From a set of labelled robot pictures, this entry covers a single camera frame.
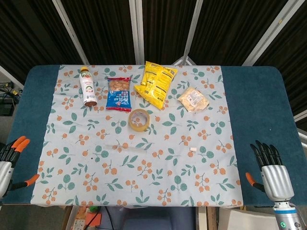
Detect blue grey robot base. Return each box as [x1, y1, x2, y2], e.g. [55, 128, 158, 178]
[100, 206, 196, 230]

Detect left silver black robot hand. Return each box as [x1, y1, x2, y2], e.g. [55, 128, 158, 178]
[0, 136, 40, 199]

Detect teal felt table mat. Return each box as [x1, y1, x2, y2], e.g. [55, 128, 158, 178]
[0, 65, 304, 207]

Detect white drink bottle yellow cap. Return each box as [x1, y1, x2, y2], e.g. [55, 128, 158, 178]
[79, 66, 98, 107]

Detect yellowish clear tape roll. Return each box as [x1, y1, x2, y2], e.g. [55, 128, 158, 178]
[128, 108, 152, 132]

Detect yellow snack bag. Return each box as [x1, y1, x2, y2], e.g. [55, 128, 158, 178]
[133, 60, 179, 111]

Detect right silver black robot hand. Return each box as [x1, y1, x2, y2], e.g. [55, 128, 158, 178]
[245, 140, 295, 202]

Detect dark folding screen white frames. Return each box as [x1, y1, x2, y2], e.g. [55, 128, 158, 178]
[0, 0, 307, 131]

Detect blue biscuit snack bag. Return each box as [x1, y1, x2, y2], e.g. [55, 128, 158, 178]
[106, 77, 132, 113]

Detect clear bag of beige snacks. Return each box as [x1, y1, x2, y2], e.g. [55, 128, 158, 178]
[177, 86, 210, 114]

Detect cardboard box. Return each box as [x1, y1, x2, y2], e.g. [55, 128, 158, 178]
[64, 206, 87, 230]

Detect white board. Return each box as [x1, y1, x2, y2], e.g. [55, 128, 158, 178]
[226, 207, 277, 230]

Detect floral fruit print tablecloth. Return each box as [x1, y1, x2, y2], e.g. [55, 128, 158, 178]
[30, 64, 244, 207]

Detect orange box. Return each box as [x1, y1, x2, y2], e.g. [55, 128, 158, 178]
[85, 210, 103, 227]

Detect black tangled cables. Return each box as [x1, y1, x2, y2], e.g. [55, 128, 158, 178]
[0, 80, 24, 116]

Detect clear plastic tube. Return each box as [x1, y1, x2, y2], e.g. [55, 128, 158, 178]
[105, 143, 148, 154]

